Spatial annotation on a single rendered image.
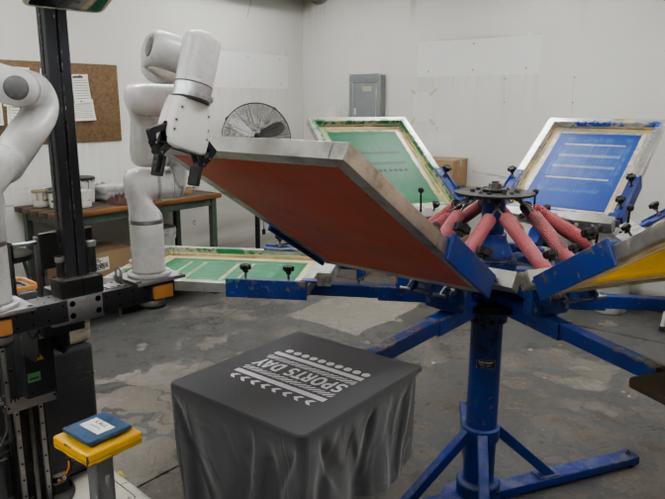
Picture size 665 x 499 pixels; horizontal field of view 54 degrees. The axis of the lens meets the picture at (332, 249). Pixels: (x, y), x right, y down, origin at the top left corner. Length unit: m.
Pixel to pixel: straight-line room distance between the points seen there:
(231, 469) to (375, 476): 0.36
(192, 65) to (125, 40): 4.58
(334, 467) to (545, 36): 4.90
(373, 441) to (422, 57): 5.19
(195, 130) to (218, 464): 0.80
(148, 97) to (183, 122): 0.43
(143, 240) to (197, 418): 0.56
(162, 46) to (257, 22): 5.55
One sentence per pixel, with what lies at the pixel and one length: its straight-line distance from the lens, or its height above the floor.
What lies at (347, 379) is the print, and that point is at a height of 0.95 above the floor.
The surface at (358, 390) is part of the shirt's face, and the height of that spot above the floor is 0.95.
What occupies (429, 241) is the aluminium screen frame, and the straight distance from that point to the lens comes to 1.55.
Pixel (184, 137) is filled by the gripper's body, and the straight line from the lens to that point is 1.31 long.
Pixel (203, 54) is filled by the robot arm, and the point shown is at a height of 1.72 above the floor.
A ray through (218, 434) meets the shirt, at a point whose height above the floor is 0.87.
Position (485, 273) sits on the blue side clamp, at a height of 1.18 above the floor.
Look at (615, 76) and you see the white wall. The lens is 5.80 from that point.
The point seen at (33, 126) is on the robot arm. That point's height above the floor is 1.58.
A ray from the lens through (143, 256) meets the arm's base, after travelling 1.95.
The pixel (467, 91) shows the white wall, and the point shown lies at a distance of 6.27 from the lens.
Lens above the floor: 1.63
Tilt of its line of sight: 13 degrees down
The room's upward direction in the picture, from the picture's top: straight up
